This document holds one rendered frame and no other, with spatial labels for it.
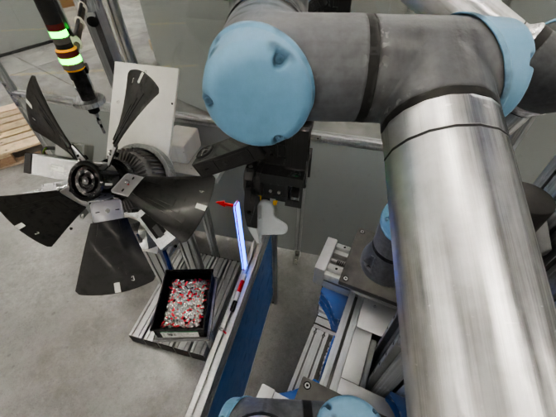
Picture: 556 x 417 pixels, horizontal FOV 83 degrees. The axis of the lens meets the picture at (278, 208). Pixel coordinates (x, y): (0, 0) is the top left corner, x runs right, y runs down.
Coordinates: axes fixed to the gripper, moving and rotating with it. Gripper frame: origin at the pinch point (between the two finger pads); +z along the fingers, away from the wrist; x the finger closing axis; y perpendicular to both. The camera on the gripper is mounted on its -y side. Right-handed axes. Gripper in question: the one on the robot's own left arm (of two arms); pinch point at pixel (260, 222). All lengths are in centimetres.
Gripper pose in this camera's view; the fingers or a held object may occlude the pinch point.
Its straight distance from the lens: 52.9
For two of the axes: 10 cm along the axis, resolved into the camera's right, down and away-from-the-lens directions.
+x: 2.4, -7.0, 6.7
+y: 9.7, 1.8, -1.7
